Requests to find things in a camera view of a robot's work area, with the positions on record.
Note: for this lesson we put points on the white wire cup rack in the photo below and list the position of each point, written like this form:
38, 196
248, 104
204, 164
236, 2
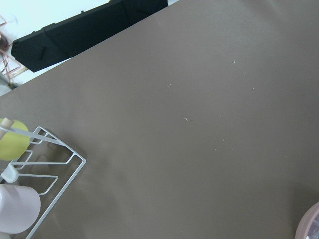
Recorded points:
48, 165

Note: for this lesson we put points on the lilac plastic cup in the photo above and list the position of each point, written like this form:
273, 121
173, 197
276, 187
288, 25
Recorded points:
19, 208

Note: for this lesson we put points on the yellow plastic cup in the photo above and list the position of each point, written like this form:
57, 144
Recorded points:
12, 146

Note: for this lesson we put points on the wooden rack handle rod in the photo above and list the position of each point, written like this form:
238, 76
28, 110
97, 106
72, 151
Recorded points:
5, 125

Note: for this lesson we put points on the pink bowl of ice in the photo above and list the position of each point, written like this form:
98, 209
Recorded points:
308, 227

